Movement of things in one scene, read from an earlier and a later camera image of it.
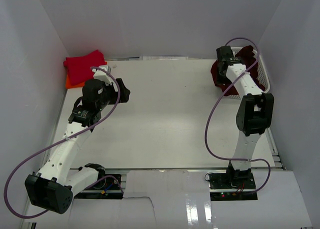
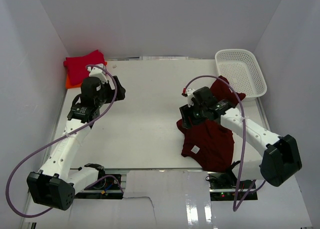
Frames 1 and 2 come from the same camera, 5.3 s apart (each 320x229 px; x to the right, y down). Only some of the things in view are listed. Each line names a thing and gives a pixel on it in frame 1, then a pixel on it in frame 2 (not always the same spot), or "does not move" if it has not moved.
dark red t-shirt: (246, 57) -> (209, 142)
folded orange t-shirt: (68, 85) does not move
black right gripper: (220, 72) -> (186, 116)
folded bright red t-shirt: (80, 68) does not move
